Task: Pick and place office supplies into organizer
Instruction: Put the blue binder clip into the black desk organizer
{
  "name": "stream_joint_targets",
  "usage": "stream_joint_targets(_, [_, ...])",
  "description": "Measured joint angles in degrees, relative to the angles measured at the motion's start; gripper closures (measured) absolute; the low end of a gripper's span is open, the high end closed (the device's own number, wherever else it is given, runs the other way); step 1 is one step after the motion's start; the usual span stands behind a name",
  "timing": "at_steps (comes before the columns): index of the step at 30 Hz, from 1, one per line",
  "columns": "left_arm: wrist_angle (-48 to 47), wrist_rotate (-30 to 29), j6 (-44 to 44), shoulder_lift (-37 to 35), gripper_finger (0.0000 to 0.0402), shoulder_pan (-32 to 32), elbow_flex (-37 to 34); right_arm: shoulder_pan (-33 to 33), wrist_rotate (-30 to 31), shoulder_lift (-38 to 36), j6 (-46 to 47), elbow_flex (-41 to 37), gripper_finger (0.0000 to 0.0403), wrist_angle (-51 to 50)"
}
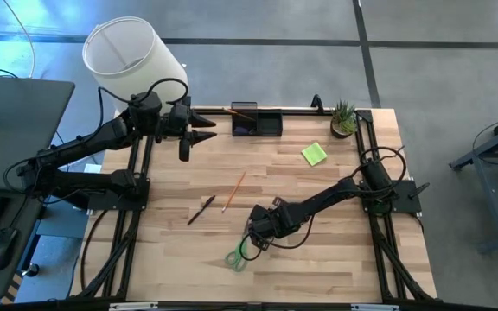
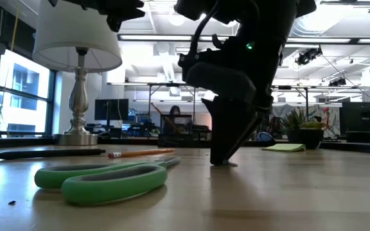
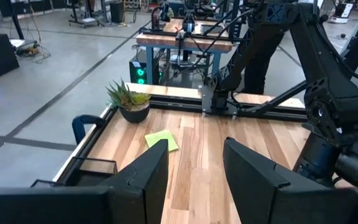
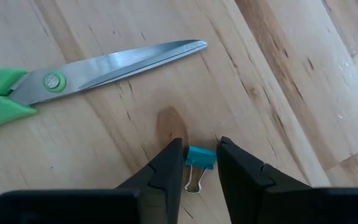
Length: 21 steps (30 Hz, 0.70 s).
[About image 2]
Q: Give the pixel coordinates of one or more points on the black mesh desk organizer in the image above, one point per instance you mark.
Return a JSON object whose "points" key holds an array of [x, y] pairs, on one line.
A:
{"points": [[178, 139]]}

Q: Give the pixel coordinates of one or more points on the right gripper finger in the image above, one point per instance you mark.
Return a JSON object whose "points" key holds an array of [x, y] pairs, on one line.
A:
{"points": [[255, 123], [226, 128]]}

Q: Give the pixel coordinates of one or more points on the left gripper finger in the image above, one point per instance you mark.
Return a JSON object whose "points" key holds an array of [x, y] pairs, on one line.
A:
{"points": [[132, 4], [119, 17]]}

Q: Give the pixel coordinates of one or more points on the small black crumb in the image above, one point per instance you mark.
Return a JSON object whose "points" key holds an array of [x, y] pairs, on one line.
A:
{"points": [[12, 203]]}

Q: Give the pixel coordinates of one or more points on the yellow wooden pencil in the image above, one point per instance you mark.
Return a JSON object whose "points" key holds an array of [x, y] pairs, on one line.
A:
{"points": [[140, 153], [161, 114]]}

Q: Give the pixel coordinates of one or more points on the white shade silver table lamp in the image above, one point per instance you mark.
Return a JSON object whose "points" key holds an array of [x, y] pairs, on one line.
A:
{"points": [[75, 32]]}

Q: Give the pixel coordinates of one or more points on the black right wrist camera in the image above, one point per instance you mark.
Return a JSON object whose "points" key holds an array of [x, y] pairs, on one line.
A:
{"points": [[188, 61]]}

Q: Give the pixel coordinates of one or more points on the teal binder clip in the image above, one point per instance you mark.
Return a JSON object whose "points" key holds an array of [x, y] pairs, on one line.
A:
{"points": [[230, 164]]}

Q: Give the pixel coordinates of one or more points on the small potted green plant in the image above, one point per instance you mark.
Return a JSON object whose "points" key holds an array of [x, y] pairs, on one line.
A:
{"points": [[304, 134]]}

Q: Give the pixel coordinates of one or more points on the blue round object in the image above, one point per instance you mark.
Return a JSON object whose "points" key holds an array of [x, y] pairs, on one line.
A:
{"points": [[266, 137]]}

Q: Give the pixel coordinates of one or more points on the black extrusion crossbar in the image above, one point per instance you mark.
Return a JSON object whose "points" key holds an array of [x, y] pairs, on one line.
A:
{"points": [[127, 141]]}

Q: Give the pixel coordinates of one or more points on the large dark monitor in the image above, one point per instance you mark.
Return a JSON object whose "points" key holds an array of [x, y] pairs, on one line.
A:
{"points": [[361, 117]]}

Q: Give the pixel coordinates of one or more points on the long ceiling light strip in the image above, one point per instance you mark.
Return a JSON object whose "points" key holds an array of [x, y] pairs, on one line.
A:
{"points": [[156, 37]]}

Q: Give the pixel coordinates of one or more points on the black pen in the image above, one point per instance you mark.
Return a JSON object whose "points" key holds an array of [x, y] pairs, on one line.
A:
{"points": [[43, 154]]}

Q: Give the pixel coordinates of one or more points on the person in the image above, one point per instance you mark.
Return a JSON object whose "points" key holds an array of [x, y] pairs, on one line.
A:
{"points": [[174, 110]]}

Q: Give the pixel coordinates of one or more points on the black ceiling spotlight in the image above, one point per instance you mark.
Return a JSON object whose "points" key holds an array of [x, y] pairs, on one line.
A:
{"points": [[307, 57], [337, 82]]}

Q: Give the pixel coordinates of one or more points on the black computer monitor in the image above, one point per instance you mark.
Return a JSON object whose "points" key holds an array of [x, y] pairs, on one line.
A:
{"points": [[111, 109]]}

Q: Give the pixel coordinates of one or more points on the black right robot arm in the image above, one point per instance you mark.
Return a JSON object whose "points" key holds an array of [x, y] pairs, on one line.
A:
{"points": [[268, 19]]}

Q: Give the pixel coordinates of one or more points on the green sticky note pad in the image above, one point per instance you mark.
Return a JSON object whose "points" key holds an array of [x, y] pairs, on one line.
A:
{"points": [[284, 147]]}

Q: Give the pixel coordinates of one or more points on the black overhead rack frame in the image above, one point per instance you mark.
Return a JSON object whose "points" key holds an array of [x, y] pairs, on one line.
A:
{"points": [[159, 84]]}

